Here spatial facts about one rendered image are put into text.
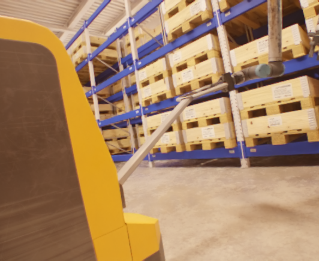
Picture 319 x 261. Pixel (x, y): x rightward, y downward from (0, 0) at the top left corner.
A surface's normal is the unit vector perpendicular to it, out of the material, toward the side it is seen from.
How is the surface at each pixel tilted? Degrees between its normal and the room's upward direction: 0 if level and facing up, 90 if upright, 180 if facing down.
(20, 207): 90
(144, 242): 90
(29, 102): 90
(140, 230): 90
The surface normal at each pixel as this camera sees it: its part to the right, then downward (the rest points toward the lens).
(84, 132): 0.66, -0.14
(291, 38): -0.72, 0.08
